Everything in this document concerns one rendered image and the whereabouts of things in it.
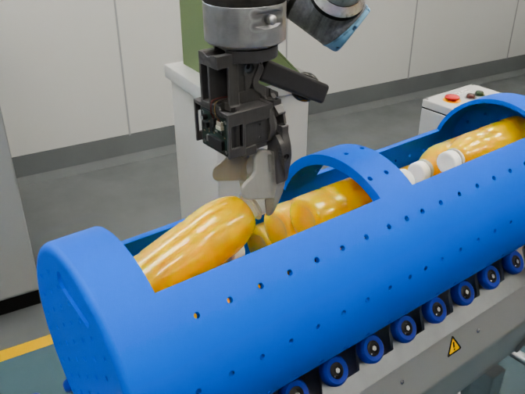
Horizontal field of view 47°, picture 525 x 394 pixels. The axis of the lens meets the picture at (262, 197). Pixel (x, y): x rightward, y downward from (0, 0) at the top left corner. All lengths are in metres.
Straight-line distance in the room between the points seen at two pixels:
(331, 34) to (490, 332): 0.87
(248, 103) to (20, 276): 1.99
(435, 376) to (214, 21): 0.70
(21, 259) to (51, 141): 1.33
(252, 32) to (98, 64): 3.06
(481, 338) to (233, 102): 0.69
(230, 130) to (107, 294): 0.21
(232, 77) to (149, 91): 3.16
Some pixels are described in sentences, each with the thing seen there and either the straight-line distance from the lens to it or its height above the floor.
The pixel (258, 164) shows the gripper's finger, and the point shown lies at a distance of 0.70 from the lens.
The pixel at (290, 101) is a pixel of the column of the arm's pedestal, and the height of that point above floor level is 1.04.
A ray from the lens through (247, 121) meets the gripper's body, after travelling 0.66.
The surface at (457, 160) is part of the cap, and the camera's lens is 1.04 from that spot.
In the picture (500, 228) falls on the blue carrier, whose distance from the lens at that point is 1.00.
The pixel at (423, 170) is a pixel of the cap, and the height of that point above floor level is 1.13.
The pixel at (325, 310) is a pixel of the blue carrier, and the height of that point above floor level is 1.13.
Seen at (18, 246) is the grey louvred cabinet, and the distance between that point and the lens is 2.51.
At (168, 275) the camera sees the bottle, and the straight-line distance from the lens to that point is 0.69.
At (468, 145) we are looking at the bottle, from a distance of 1.07.
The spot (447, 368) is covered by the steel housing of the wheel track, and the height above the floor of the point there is 0.85.
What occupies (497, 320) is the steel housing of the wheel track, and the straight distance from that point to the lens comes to 1.19.
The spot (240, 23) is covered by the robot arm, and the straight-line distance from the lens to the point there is 0.63.
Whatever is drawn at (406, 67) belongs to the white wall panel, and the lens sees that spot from 4.94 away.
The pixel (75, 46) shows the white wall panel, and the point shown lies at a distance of 3.61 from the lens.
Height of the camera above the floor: 1.59
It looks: 29 degrees down
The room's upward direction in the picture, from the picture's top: straight up
